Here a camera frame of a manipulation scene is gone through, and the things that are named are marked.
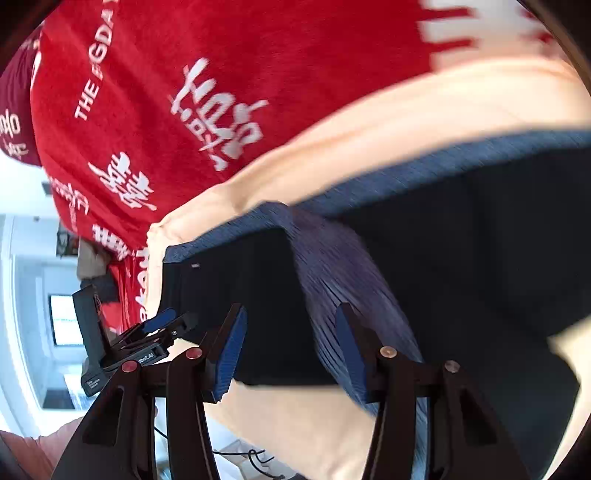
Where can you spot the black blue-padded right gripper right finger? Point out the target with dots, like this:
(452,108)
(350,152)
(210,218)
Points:
(437,406)

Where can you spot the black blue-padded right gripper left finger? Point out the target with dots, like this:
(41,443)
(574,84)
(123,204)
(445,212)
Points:
(115,439)

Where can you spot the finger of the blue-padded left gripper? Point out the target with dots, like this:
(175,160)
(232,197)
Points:
(165,325)

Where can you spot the black pants with blue waistband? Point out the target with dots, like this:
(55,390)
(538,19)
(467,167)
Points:
(476,253)

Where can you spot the cream seat cushion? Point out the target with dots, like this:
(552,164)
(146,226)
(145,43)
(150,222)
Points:
(322,431)

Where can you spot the red blanket with white characters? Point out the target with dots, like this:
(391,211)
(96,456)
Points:
(133,108)

